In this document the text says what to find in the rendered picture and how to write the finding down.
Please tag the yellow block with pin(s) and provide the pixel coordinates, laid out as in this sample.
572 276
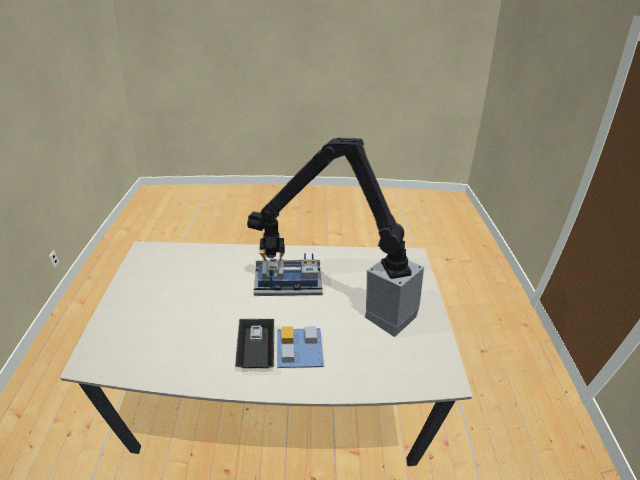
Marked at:
287 334

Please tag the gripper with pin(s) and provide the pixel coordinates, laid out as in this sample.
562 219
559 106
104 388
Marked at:
281 249

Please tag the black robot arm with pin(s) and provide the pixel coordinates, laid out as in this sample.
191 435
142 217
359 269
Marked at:
391 236

